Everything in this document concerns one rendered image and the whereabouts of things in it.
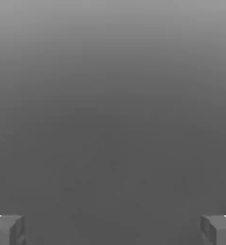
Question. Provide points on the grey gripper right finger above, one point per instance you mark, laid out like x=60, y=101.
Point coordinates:
x=221, y=232

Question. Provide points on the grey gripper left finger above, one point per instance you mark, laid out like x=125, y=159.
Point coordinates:
x=3, y=231

